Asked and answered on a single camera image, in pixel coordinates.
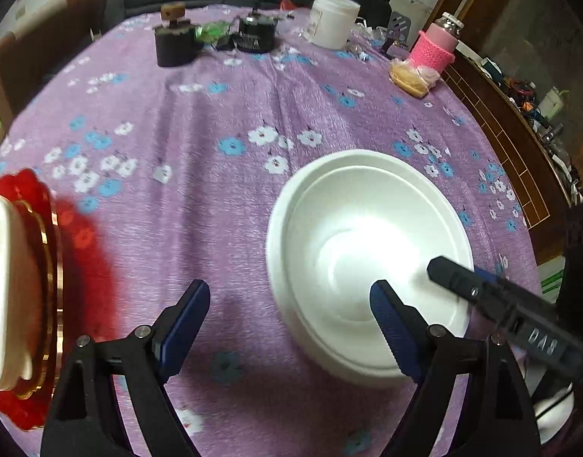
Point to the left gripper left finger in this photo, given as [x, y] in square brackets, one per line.
[84, 416]

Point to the cream plastic bowl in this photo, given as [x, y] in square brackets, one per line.
[20, 300]

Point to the small white foam bowl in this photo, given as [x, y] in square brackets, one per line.
[354, 226]

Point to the red scalloped plate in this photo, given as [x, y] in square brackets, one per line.
[77, 289]

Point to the brown armchair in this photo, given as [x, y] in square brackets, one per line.
[33, 53]

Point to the black round tin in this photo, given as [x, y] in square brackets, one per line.
[256, 33]

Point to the wooden sideboard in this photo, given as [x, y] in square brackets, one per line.
[538, 184]

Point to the large white foam bowl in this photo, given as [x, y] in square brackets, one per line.
[369, 365]

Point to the black phone stand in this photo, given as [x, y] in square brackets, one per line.
[397, 33]

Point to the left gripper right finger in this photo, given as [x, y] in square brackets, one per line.
[496, 417]

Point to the green snack wrapper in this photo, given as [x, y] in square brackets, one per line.
[216, 34]

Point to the pink sleeved thermos bottle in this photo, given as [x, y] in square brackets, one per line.
[435, 47]

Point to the white plastic jar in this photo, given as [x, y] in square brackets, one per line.
[330, 23]

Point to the bagged bread bun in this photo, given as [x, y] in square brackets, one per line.
[416, 80]

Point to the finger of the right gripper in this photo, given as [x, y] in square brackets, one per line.
[526, 319]

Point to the black pot with cork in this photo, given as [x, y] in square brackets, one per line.
[175, 38]

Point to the purple floral tablecloth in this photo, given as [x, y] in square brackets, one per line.
[165, 175]

